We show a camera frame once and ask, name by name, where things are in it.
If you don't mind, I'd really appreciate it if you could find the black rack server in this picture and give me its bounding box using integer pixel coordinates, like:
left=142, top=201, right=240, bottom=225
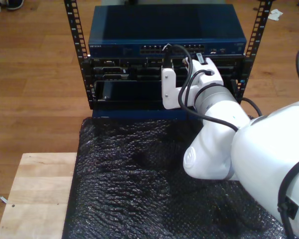
left=81, top=56, right=254, bottom=83

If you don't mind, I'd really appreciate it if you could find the black perforated rack post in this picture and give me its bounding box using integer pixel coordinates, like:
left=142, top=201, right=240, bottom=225
left=63, top=0, right=97, bottom=110
left=233, top=0, right=274, bottom=105

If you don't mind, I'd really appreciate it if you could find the dark blue base panel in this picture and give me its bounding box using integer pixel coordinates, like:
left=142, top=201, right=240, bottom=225
left=92, top=108, right=205, bottom=120

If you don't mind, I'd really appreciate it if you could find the black bubble wrap mat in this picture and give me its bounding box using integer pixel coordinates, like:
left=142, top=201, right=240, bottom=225
left=61, top=117, right=290, bottom=239

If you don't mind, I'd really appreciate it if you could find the white crumpled paper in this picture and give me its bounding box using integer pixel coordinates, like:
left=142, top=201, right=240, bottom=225
left=268, top=9, right=285, bottom=21

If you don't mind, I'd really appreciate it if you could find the person's dark blue shoe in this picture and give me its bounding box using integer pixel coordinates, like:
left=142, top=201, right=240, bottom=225
left=6, top=0, right=25, bottom=11

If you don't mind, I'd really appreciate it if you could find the black camera cable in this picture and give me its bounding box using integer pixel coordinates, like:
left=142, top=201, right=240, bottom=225
left=163, top=44, right=299, bottom=239

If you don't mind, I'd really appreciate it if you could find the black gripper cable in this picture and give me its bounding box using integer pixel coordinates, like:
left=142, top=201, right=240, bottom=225
left=183, top=69, right=215, bottom=110

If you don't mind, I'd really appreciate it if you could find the blue network switch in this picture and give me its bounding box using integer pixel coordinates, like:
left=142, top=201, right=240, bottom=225
left=87, top=3, right=247, bottom=58

